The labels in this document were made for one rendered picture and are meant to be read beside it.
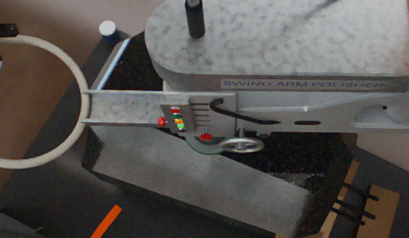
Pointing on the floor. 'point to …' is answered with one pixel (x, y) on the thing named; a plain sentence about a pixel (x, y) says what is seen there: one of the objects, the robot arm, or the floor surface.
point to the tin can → (109, 32)
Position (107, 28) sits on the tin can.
